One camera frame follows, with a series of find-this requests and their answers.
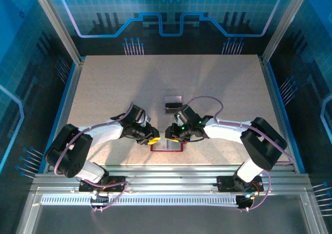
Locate silver patterned credit card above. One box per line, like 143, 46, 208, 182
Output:
164, 95, 183, 104

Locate small black connector box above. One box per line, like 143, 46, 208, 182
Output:
89, 192, 109, 207
236, 194, 256, 210

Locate grey platform panel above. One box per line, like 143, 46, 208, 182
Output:
32, 205, 312, 234

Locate aluminium table mounting rail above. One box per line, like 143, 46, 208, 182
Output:
31, 165, 313, 195

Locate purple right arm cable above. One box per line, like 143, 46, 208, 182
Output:
184, 95, 295, 213

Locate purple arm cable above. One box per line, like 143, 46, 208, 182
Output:
53, 102, 134, 213
184, 95, 295, 213

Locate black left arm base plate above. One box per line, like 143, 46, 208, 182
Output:
78, 175, 128, 193

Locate white slotted cable duct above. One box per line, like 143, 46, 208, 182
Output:
40, 194, 241, 207

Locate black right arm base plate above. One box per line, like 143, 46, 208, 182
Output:
216, 175, 265, 193

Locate aluminium table side rail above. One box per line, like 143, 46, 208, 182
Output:
259, 55, 299, 174
48, 57, 86, 174

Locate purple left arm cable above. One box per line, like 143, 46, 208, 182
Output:
53, 102, 134, 213

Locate aluminium frame post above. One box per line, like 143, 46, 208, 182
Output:
260, 0, 313, 63
27, 0, 82, 65

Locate aluminium lower frame bar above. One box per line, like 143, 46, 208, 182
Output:
15, 192, 42, 234
300, 192, 329, 234

